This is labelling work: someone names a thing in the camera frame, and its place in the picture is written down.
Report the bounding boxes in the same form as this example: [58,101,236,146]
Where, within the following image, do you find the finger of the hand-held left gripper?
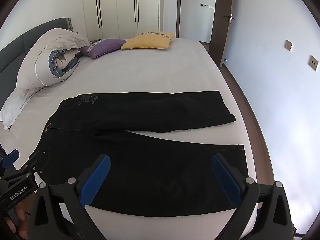
[24,147,51,179]
[0,149,20,176]

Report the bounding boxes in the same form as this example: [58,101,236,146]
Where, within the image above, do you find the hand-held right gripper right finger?
[210,153,294,240]

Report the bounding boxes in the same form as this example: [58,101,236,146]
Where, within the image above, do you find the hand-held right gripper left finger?
[27,154,112,240]

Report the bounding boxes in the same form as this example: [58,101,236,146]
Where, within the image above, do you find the black pants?
[32,91,249,218]

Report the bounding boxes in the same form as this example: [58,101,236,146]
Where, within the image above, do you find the person's left hand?
[4,201,32,240]

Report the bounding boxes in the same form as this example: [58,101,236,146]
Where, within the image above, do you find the white pillow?
[0,86,48,131]

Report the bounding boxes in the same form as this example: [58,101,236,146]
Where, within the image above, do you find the folded beige and blue quilt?
[16,28,89,90]

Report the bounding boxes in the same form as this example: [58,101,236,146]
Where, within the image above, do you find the grey bed headboard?
[0,17,73,110]

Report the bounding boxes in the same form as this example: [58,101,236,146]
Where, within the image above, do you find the purple cushion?
[80,38,127,58]

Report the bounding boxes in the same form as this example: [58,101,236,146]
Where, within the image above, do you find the yellow cushion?
[121,32,176,50]

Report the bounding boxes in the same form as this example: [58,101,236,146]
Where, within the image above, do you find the brown door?
[209,0,234,68]

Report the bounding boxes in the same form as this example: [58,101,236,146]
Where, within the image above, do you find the cream wardrobe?
[82,0,160,42]

